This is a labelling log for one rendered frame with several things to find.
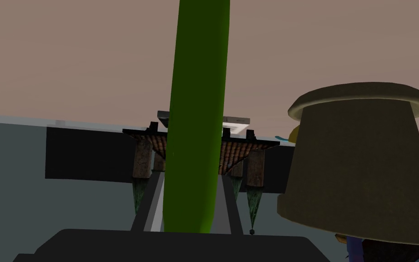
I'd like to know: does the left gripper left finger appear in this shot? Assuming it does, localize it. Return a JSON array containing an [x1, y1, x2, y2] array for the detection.
[[131, 171, 165, 233]]

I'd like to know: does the black wall panel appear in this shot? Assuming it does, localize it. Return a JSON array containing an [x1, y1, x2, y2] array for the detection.
[[45, 126, 296, 194]]

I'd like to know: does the long green cylinder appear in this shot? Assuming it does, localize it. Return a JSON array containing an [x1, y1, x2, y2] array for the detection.
[[162, 0, 231, 234]]

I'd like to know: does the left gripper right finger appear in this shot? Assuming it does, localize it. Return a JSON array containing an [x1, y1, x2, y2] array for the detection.
[[209, 175, 244, 235]]

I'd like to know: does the tiled table with wooden legs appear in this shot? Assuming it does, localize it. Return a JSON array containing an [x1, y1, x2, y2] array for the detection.
[[122, 121, 281, 236]]

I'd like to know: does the brown flower pot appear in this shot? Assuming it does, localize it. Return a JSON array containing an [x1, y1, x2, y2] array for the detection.
[[277, 82, 419, 246]]

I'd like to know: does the white flat box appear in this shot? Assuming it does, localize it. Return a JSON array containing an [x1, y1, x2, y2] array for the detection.
[[157, 111, 251, 138]]

